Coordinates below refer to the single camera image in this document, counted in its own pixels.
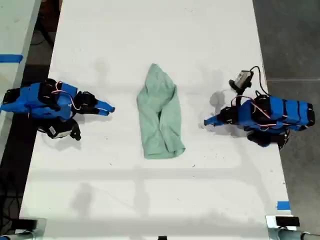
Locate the pale green T-shirt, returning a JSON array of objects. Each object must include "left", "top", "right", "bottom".
[{"left": 136, "top": 63, "right": 187, "bottom": 161}]

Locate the long blue tape strip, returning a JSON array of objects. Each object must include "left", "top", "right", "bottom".
[{"left": 0, "top": 54, "right": 24, "bottom": 64}]

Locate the white side table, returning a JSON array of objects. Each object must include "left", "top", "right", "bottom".
[{"left": 0, "top": 0, "right": 42, "bottom": 156}]

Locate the short blue tape strip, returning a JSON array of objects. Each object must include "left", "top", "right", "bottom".
[{"left": 276, "top": 200, "right": 292, "bottom": 211}]

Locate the small black box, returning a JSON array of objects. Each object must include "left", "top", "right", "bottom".
[{"left": 275, "top": 216, "right": 301, "bottom": 227}]

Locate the grey metal tube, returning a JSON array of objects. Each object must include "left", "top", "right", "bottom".
[{"left": 267, "top": 228, "right": 320, "bottom": 240}]

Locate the black camera stalk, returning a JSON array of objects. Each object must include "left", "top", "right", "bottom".
[
  {"left": 69, "top": 118, "right": 82, "bottom": 142},
  {"left": 228, "top": 79, "right": 252, "bottom": 96}
]

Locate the black camera box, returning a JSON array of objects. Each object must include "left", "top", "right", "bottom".
[
  {"left": 234, "top": 70, "right": 254, "bottom": 87},
  {"left": 46, "top": 123, "right": 73, "bottom": 140}
]

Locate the black floor cable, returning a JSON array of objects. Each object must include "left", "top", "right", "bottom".
[{"left": 31, "top": 21, "right": 56, "bottom": 46}]

